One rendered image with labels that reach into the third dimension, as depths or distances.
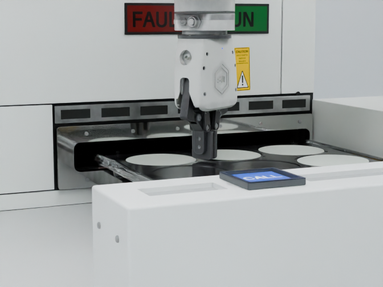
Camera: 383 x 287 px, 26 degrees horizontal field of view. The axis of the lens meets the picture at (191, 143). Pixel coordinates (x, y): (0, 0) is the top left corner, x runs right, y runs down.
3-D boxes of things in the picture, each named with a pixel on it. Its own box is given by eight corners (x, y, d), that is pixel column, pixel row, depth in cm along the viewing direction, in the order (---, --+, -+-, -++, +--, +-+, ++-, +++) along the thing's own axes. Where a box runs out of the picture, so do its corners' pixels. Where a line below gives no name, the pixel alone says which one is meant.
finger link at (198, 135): (201, 114, 113) (201, 162, 114) (214, 112, 116) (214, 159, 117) (182, 113, 115) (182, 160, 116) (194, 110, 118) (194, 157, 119)
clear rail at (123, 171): (92, 162, 123) (92, 152, 123) (101, 162, 124) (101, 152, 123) (193, 216, 90) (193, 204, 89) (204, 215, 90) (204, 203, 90)
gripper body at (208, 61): (207, 28, 109) (207, 113, 111) (246, 28, 117) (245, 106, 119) (161, 28, 113) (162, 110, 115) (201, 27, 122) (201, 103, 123)
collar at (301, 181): (218, 178, 74) (218, 172, 74) (273, 173, 76) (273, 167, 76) (248, 190, 69) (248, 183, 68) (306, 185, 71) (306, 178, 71)
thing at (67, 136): (55, 188, 125) (54, 125, 124) (306, 167, 143) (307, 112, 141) (58, 190, 124) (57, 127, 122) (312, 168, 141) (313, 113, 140)
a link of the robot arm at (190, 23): (212, 12, 109) (212, 35, 109) (245, 12, 116) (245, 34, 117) (160, 12, 113) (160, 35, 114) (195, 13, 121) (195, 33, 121)
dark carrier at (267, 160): (104, 159, 123) (104, 155, 123) (305, 145, 136) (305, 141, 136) (200, 207, 92) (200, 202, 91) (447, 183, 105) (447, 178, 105)
